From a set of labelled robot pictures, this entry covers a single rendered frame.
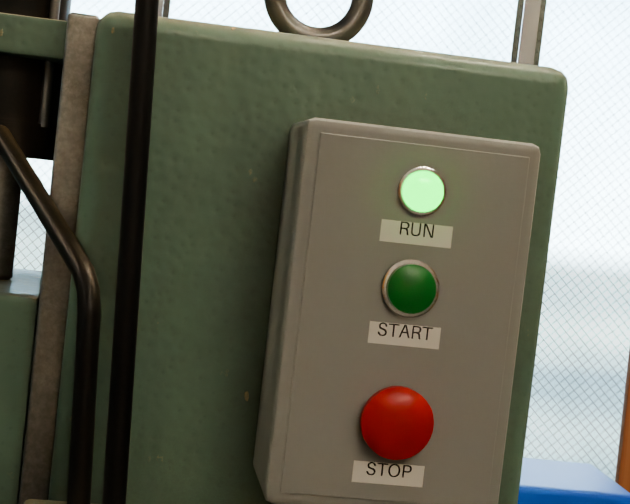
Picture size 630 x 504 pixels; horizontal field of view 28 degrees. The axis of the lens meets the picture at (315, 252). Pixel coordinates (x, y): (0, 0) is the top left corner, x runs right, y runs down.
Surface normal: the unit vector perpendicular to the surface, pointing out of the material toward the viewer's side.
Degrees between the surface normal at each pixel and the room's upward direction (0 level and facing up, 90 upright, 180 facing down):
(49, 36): 90
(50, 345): 90
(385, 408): 84
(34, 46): 90
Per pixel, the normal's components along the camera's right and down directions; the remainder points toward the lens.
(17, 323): 0.14, 0.07
